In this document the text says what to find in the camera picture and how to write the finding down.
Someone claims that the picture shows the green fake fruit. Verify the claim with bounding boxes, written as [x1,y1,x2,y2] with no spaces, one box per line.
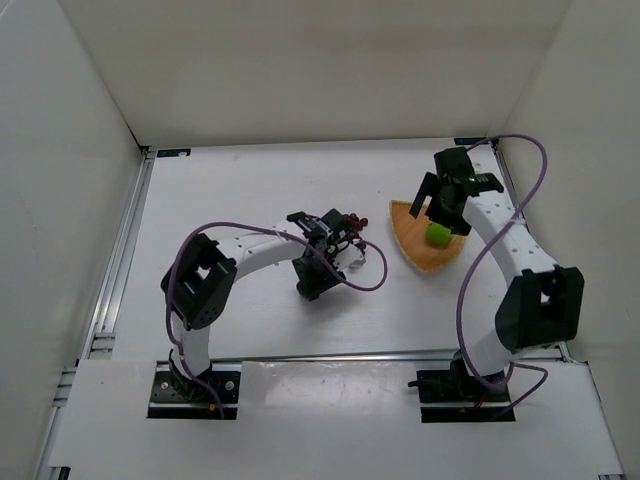
[424,222,452,247]

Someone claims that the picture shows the red fake grape bunch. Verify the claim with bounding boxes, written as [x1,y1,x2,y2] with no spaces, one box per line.
[343,213,369,244]

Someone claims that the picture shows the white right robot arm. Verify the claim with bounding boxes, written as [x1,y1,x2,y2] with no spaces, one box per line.
[409,146,585,390]

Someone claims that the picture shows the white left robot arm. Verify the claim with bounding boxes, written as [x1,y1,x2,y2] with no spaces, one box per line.
[161,209,363,402]

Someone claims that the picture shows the blue right corner label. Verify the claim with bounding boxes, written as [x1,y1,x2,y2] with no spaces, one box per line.
[453,137,485,146]

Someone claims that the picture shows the blue corner label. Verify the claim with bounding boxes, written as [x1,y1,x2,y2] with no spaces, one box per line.
[156,148,191,158]
[453,137,485,146]

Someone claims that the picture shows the triangular woven bamboo basket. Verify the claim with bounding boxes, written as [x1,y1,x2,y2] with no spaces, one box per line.
[389,200,466,273]

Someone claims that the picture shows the blue left corner label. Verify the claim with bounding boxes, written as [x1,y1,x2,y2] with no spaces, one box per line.
[156,148,191,158]

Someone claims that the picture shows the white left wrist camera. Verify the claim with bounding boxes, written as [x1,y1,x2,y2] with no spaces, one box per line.
[332,239,366,271]

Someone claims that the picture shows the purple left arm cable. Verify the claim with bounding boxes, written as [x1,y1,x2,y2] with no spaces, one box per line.
[165,222,389,419]

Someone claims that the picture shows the silver metal rail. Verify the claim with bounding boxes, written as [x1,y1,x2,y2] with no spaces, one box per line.
[211,348,457,364]

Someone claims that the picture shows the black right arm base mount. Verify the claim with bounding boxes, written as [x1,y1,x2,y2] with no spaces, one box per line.
[407,370,516,424]

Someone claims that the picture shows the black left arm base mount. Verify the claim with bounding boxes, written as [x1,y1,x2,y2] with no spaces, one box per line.
[147,362,241,421]

